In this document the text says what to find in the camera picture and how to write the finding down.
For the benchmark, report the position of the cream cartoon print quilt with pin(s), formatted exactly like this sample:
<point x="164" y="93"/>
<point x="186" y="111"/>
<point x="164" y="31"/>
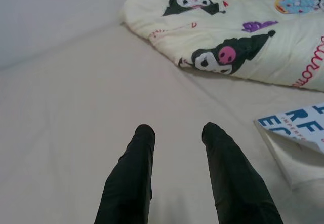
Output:
<point x="227" y="18"/>

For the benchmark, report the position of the bed with cream sheet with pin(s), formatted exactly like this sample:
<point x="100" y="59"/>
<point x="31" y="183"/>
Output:
<point x="76" y="94"/>

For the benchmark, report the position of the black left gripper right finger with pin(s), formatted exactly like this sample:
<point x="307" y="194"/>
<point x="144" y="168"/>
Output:
<point x="238" y="183"/>

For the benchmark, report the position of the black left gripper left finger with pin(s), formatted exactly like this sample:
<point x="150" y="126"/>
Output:
<point x="126" y="183"/>

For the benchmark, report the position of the white book blue letters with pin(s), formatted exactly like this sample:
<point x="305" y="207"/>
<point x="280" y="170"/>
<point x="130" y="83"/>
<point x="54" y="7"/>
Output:
<point x="291" y="160"/>

